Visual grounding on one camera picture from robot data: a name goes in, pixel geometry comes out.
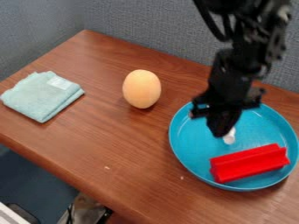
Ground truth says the light green folded cloth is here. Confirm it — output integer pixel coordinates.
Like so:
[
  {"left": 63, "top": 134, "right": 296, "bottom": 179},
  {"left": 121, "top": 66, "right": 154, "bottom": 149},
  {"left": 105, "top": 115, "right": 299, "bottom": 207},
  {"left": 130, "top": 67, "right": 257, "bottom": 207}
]
[{"left": 0, "top": 71, "right": 83, "bottom": 123}]

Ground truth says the white toothpaste tube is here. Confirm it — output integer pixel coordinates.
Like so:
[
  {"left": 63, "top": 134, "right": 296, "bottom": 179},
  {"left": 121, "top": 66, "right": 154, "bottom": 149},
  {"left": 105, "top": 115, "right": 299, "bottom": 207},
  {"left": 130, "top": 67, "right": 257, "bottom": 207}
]
[{"left": 222, "top": 128, "right": 236, "bottom": 144}]

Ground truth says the red plastic block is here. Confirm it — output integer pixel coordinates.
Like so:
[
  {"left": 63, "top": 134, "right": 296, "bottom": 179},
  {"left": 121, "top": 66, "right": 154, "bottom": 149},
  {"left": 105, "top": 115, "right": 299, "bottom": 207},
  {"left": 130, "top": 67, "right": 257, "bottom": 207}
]
[{"left": 209, "top": 143, "right": 290, "bottom": 184}]

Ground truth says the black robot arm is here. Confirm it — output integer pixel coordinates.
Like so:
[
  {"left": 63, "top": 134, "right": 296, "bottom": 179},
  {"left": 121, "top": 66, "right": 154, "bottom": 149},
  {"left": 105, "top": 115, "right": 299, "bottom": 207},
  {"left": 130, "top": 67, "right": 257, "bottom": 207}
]
[{"left": 190, "top": 0, "right": 292, "bottom": 137}]

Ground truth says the orange egg-shaped object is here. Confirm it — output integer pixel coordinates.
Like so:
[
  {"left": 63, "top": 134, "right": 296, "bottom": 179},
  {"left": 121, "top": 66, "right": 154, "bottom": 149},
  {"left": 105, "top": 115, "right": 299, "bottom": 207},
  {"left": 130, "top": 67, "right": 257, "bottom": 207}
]
[{"left": 122, "top": 69, "right": 161, "bottom": 109}]

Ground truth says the white object bottom left corner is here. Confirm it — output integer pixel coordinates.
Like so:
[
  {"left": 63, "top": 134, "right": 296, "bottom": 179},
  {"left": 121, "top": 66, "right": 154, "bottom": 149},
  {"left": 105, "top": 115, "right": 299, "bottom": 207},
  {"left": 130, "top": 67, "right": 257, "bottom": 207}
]
[{"left": 0, "top": 202, "right": 29, "bottom": 224}]

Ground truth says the grey bag under table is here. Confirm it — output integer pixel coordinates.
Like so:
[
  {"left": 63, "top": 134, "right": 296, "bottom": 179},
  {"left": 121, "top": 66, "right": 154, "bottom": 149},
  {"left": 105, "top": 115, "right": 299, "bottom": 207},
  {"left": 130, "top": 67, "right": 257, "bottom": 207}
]
[{"left": 57, "top": 192, "right": 113, "bottom": 224}]

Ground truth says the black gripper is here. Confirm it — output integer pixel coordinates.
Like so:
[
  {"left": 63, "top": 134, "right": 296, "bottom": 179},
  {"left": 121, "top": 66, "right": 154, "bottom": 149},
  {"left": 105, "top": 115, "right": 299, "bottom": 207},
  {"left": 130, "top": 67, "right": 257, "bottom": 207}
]
[{"left": 190, "top": 49, "right": 265, "bottom": 137}]

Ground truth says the blue round plate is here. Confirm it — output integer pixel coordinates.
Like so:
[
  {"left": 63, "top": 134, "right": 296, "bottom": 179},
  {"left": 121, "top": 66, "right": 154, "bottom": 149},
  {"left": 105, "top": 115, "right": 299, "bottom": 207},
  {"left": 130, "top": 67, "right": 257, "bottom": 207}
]
[{"left": 168, "top": 104, "right": 299, "bottom": 192}]

